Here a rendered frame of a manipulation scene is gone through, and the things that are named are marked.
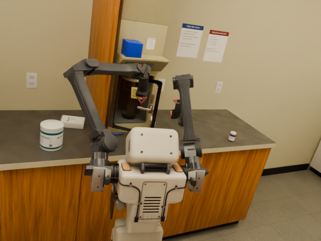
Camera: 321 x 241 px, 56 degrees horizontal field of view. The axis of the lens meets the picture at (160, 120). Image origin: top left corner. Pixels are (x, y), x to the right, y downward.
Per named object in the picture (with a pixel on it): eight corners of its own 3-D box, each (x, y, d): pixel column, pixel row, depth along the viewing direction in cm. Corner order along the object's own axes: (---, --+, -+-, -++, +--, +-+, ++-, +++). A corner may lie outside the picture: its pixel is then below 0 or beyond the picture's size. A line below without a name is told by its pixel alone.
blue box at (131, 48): (120, 52, 191) (122, 38, 187) (135, 54, 195) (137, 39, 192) (125, 57, 183) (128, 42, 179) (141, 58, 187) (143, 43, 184)
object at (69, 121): (61, 119, 218) (62, 115, 217) (84, 122, 222) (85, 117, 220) (59, 126, 208) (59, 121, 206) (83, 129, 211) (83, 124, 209)
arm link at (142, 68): (126, 73, 175) (136, 67, 170) (131, 61, 183) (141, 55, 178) (140, 87, 181) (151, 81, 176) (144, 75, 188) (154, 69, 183)
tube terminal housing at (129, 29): (97, 117, 233) (109, 13, 202) (136, 116, 247) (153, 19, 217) (106, 132, 213) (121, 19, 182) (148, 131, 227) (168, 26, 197)
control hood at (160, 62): (114, 67, 194) (116, 52, 190) (159, 70, 209) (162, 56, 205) (120, 73, 185) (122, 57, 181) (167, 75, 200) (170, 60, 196)
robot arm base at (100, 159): (85, 169, 122) (114, 169, 126) (86, 150, 126) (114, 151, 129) (83, 175, 130) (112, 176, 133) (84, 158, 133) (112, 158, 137)
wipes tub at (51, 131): (38, 141, 186) (38, 119, 180) (60, 140, 192) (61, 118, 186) (40, 152, 176) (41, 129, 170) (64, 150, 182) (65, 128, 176)
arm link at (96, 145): (90, 158, 131) (98, 155, 128) (90, 137, 136) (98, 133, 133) (106, 163, 137) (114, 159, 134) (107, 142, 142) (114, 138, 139)
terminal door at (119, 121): (109, 126, 211) (116, 71, 195) (152, 136, 209) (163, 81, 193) (109, 127, 210) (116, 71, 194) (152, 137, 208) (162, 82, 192)
